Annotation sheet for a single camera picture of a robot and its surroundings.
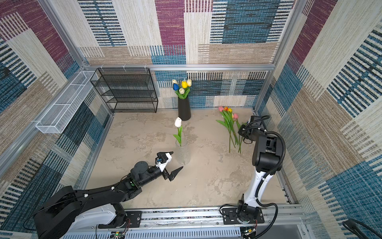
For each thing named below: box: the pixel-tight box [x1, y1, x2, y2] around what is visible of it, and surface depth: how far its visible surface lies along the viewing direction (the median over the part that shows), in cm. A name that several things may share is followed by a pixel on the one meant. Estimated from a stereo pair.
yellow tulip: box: [181, 80, 188, 89], surface depth 93 cm
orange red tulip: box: [223, 106, 236, 148], surface depth 110 cm
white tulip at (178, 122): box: [173, 116, 183, 147], surface depth 75 cm
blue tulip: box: [172, 83, 180, 91], surface depth 93 cm
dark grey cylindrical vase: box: [178, 96, 191, 121], surface depth 107 cm
